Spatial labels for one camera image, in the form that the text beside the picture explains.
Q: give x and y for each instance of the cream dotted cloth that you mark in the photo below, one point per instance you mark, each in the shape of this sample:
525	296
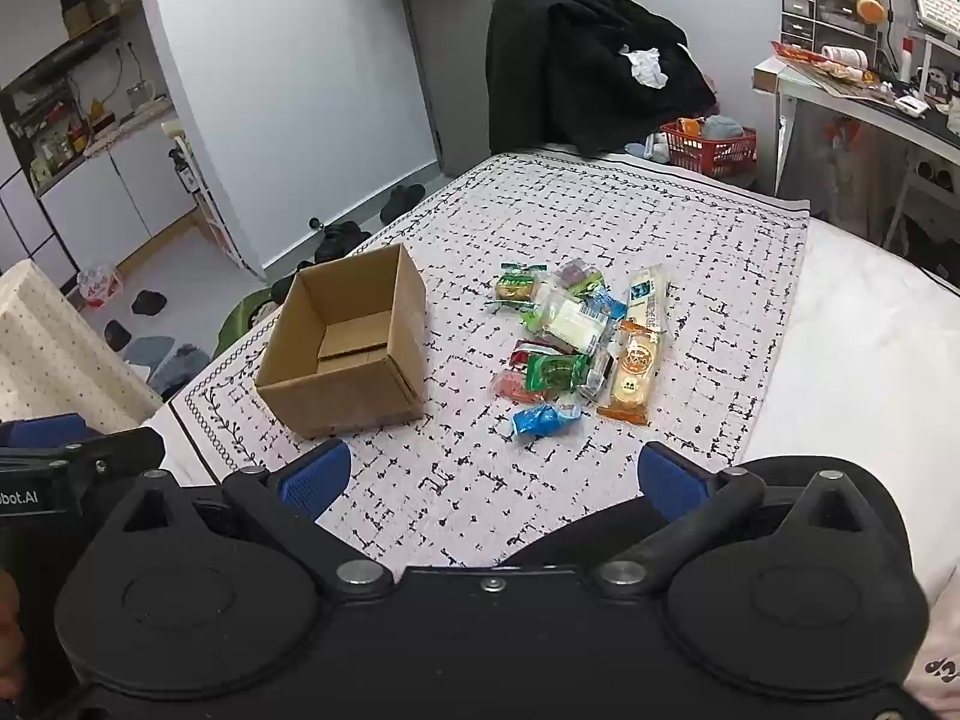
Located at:
60	345

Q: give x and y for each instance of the orange bread packet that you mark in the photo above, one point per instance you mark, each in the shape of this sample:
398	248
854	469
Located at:
634	382

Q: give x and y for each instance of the black jacket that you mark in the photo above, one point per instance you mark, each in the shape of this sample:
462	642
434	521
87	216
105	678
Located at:
570	52

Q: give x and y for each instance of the glass jug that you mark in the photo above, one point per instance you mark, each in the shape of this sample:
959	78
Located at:
139	95

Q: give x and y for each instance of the green leaf mat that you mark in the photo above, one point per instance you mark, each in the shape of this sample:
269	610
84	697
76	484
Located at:
244	319

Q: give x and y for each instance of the black shoes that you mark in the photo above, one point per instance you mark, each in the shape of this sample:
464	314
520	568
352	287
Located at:
343	240

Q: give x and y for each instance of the white keyboard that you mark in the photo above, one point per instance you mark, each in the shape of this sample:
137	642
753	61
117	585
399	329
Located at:
937	7

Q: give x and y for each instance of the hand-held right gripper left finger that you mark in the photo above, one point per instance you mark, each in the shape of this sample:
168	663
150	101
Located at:
315	476

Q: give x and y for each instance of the purple snack packet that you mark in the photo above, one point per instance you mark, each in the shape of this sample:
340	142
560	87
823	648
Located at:
579	270

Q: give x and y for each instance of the orange round lamp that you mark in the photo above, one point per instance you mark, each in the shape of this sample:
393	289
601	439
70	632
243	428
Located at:
871	11

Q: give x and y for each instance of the red plastic basket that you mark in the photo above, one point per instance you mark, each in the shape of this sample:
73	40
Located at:
712	151

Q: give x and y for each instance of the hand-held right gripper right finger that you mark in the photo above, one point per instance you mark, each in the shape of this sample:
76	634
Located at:
671	476

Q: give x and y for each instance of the green edged clear snack packet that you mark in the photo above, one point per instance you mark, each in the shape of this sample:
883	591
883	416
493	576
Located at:
583	286

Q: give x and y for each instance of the white black patterned blanket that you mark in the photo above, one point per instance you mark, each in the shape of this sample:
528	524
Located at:
675	240

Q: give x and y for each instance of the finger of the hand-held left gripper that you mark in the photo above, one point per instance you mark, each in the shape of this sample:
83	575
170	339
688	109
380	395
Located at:
112	454
45	431

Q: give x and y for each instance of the green round biscuit packet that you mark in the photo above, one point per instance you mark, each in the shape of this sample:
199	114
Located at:
516	289

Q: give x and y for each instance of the white bed sheet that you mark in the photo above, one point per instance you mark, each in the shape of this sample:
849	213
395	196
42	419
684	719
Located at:
862	352

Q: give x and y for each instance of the brown cardboard box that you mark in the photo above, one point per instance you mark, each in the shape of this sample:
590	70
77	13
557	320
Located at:
352	397

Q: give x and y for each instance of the white slim rack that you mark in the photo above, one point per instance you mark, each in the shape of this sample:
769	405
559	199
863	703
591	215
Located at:
210	202

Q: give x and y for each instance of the white bottle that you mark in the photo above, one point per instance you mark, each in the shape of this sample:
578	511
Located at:
907	60

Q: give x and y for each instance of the pile of papers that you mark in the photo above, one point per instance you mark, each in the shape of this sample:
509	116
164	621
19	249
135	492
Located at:
840	79

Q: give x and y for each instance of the pink printed clothing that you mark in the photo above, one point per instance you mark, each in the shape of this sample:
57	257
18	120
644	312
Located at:
937	667

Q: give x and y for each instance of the blue and white snack packet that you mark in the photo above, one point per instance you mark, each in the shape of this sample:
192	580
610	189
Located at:
606	306

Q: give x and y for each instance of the grey drawer organizer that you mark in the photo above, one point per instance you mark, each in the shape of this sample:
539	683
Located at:
817	15

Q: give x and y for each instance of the red and white plastic bag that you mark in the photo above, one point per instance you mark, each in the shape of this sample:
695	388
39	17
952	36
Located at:
100	286

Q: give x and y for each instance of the white desk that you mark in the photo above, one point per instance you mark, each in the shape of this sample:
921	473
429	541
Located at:
795	79

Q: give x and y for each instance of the black slipper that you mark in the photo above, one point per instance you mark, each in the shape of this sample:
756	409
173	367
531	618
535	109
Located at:
401	202
118	334
148	303

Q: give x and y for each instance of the bright blue snack packet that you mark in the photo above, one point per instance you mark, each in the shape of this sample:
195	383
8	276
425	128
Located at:
541	420

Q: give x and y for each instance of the crumpled white cloth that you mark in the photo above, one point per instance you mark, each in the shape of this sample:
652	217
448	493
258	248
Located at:
645	66

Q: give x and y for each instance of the white kitchen cabinet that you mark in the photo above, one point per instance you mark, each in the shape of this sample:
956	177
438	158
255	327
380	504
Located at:
112	187

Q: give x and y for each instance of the long white cake packet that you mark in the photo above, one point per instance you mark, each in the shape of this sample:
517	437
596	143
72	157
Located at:
645	300

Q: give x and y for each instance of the red snack packet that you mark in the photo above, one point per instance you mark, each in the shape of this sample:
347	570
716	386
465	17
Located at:
525	351

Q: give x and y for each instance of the pink snack packet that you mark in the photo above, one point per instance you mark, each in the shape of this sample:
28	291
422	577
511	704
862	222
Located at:
510	384

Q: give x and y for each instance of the person's left hand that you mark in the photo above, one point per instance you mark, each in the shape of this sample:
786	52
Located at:
9	637

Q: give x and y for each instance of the clear white snack packet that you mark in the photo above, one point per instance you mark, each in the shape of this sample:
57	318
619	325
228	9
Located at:
570	326

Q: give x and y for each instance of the grey door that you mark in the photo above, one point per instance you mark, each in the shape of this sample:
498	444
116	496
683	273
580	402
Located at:
450	90

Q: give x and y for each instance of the pale blue plastic bag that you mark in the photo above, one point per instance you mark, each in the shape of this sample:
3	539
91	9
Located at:
646	148

